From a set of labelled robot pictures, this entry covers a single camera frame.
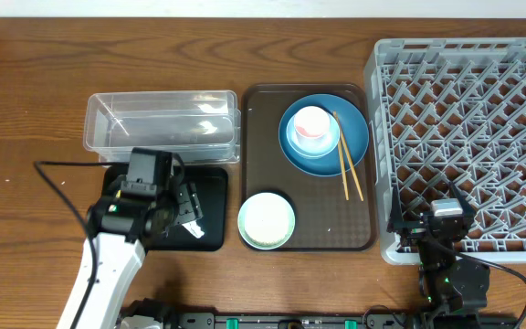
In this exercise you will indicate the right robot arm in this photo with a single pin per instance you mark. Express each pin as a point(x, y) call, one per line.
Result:
point(455, 287)

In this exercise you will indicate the white rice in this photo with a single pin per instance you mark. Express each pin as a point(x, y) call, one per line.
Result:
point(266, 219)

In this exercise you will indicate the light blue bowl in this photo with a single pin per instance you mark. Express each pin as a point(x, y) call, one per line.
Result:
point(313, 148)

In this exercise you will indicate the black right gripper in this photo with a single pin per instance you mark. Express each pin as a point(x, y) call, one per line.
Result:
point(415, 228)

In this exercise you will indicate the wooden chopstick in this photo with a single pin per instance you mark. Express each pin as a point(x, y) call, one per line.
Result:
point(348, 158)
point(343, 171)

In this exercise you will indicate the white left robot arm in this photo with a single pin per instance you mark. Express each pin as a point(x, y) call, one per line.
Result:
point(107, 269)

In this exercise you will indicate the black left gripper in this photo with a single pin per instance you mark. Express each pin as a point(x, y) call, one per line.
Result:
point(188, 204)

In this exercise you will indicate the grey dishwasher rack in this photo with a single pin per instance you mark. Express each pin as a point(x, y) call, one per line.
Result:
point(451, 111)

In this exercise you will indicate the brown serving tray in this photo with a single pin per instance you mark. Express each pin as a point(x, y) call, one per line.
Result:
point(325, 221)

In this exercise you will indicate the mint green small bowl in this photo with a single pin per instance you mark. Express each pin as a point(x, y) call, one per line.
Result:
point(251, 243)

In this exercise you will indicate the black food waste tray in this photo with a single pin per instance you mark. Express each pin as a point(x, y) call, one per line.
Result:
point(208, 205)

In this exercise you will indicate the clear plastic waste bin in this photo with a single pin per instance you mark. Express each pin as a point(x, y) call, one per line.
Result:
point(202, 126)

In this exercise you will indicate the dark blue plate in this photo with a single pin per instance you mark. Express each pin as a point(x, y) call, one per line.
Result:
point(354, 126)

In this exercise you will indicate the white napkin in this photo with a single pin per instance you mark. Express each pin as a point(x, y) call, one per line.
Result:
point(194, 229)

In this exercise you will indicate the pink plastic cup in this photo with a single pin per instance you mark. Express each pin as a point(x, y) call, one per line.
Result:
point(312, 122)

